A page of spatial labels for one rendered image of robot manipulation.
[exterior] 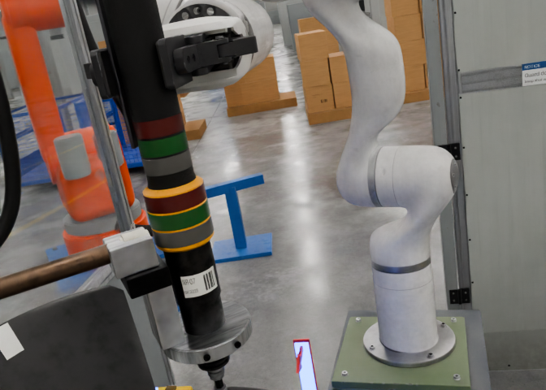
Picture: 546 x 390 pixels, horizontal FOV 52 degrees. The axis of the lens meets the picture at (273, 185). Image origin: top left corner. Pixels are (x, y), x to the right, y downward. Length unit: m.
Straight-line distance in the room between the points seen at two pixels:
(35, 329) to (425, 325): 0.81
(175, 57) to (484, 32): 1.88
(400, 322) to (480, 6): 1.33
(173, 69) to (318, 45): 7.57
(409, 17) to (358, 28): 7.50
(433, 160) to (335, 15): 0.31
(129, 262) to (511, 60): 1.95
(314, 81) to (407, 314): 6.92
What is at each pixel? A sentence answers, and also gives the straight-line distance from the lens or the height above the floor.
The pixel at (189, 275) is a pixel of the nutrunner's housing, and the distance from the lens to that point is 0.41.
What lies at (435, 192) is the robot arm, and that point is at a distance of 1.05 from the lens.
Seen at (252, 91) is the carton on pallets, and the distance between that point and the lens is 9.68.
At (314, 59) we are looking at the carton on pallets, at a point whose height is 0.87.
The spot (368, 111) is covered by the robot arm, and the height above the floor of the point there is 1.46.
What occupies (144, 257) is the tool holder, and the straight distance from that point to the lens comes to 0.40.
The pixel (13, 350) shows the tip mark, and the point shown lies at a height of 1.41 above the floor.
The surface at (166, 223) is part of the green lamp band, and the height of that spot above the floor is 1.54.
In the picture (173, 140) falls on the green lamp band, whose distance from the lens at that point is 0.38.
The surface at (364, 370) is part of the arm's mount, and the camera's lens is 1.18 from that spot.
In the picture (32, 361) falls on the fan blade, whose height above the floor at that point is 1.40.
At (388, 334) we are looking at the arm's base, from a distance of 1.20.
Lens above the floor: 1.66
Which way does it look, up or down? 18 degrees down
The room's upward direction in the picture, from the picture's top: 10 degrees counter-clockwise
